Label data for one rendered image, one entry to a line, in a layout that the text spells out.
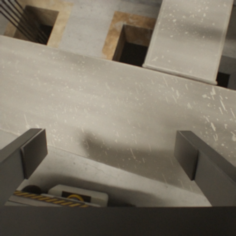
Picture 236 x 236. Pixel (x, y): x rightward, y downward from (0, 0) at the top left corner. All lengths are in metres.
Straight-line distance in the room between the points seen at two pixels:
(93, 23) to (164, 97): 0.95
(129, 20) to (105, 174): 0.86
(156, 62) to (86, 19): 0.94
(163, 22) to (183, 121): 0.14
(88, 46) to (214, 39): 0.85
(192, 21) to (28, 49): 0.24
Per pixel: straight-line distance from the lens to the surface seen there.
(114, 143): 0.23
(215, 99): 0.25
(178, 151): 0.16
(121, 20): 1.12
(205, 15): 0.30
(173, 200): 0.95
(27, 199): 0.70
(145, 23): 1.10
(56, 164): 0.99
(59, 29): 1.19
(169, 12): 0.29
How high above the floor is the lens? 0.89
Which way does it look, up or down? 80 degrees down
